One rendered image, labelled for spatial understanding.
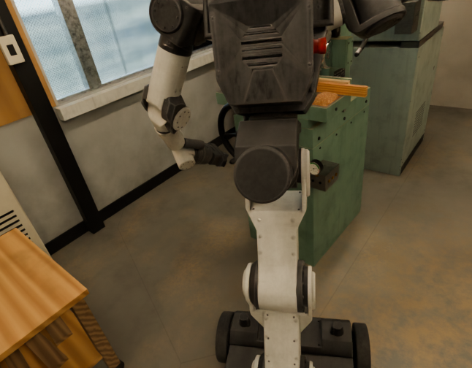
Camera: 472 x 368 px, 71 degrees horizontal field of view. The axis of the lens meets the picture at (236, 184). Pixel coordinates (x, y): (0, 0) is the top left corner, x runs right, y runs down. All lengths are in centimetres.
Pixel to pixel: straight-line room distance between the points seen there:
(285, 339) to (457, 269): 117
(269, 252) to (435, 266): 124
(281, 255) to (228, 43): 53
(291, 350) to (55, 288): 83
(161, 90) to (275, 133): 38
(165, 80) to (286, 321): 76
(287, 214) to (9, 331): 95
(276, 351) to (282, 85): 77
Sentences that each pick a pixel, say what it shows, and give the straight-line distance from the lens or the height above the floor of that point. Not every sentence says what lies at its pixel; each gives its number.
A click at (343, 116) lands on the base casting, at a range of 166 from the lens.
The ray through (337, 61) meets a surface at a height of 99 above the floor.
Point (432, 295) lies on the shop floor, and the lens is 187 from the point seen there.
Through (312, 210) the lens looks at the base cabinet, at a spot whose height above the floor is 38.
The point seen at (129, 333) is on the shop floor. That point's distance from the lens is 182.
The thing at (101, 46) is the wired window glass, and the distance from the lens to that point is 250.
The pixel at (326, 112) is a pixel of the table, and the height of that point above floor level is 89.
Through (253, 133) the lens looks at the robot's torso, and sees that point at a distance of 72.
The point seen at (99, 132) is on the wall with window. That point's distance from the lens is 243.
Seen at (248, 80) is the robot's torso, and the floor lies 119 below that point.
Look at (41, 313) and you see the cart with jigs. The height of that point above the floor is 53.
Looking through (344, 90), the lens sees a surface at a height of 92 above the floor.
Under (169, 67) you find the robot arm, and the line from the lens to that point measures 94.
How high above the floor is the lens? 138
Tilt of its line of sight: 32 degrees down
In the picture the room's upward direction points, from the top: 9 degrees counter-clockwise
